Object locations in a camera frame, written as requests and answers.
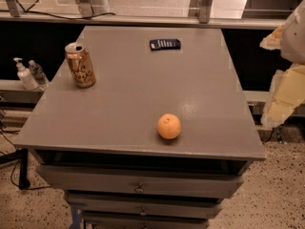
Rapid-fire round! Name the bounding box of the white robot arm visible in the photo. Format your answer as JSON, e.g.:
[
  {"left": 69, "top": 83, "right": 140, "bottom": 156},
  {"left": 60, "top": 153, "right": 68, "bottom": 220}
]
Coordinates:
[{"left": 260, "top": 0, "right": 305, "bottom": 129}]

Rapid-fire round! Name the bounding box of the orange fruit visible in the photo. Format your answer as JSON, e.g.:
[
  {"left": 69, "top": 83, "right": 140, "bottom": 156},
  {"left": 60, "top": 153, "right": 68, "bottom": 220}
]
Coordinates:
[{"left": 157, "top": 114, "right": 182, "bottom": 139}]

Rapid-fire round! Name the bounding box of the grey drawer cabinet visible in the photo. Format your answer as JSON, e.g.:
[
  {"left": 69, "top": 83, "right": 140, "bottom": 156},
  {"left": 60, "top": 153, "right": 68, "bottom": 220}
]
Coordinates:
[{"left": 13, "top": 25, "right": 267, "bottom": 229}]

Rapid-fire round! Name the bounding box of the dark blue snack packet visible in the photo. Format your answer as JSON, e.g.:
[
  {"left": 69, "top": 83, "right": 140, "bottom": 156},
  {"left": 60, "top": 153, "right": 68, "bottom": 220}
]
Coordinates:
[{"left": 150, "top": 39, "right": 181, "bottom": 51}]

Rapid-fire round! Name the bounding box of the top grey drawer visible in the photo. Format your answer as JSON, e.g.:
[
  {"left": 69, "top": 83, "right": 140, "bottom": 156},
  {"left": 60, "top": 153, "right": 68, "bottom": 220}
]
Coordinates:
[{"left": 36, "top": 165, "right": 243, "bottom": 198}]

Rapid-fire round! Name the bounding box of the grey drawer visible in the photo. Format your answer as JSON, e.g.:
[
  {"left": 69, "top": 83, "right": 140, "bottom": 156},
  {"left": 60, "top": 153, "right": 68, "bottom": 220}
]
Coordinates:
[
  {"left": 83, "top": 212, "right": 209, "bottom": 229},
  {"left": 65, "top": 192, "right": 221, "bottom": 219},
  {"left": 36, "top": 165, "right": 243, "bottom": 198}
]

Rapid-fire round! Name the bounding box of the gold soda can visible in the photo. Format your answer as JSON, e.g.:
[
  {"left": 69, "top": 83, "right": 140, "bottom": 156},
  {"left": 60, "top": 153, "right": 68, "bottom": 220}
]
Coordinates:
[{"left": 65, "top": 42, "right": 95, "bottom": 88}]

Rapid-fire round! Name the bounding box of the clear plastic water bottle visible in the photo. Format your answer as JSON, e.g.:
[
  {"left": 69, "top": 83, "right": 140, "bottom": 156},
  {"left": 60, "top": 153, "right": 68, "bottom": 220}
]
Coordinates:
[{"left": 29, "top": 60, "right": 49, "bottom": 90}]

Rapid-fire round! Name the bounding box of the middle grey drawer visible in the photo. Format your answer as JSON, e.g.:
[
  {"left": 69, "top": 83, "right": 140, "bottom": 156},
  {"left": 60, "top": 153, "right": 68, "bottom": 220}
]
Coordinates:
[{"left": 65, "top": 192, "right": 221, "bottom": 219}]

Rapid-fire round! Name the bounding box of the bottom grey drawer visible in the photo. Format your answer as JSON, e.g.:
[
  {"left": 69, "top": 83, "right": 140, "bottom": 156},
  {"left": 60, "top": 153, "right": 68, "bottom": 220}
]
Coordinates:
[{"left": 83, "top": 212, "right": 209, "bottom": 229}]

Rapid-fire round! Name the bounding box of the white pump dispenser bottle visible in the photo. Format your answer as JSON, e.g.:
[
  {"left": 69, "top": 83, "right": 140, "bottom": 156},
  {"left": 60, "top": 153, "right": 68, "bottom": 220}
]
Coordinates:
[{"left": 13, "top": 57, "right": 38, "bottom": 91}]

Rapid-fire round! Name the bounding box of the black stand leg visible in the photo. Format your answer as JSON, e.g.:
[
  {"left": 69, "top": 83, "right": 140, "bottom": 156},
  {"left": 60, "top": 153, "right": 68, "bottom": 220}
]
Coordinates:
[{"left": 0, "top": 149, "right": 31, "bottom": 190}]

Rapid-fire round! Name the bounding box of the black cable on ledge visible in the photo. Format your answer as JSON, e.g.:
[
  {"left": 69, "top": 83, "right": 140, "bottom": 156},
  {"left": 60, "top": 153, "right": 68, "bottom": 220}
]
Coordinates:
[{"left": 0, "top": 0, "right": 117, "bottom": 20}]

